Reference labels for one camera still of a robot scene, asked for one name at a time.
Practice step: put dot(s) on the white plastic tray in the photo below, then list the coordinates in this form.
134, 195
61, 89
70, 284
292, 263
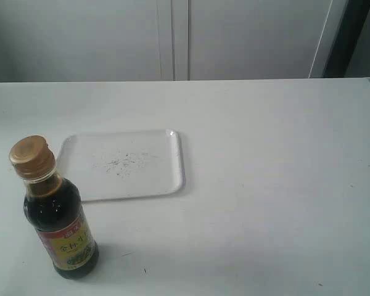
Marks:
124, 165

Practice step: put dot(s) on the dark vertical post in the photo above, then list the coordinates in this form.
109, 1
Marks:
346, 38

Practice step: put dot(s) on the dark soy sauce bottle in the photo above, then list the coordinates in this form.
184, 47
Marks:
52, 205

